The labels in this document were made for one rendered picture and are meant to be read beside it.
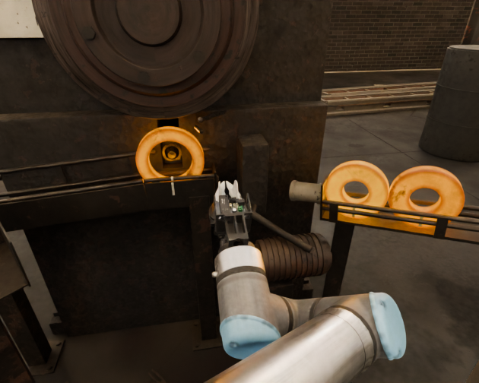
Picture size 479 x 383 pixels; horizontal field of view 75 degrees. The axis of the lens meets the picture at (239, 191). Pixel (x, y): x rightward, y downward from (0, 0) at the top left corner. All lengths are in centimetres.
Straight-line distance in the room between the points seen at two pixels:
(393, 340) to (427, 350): 99
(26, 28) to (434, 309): 174
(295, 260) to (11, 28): 93
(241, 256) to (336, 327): 20
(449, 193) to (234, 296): 56
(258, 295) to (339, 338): 15
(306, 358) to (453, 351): 120
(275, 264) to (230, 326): 42
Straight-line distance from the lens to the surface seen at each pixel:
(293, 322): 57
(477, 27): 499
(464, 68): 318
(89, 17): 73
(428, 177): 84
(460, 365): 153
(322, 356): 41
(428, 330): 158
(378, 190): 86
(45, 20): 84
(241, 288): 53
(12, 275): 87
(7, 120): 104
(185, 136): 87
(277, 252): 91
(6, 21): 101
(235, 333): 51
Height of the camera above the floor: 111
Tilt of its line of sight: 29 degrees down
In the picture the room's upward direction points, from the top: straight up
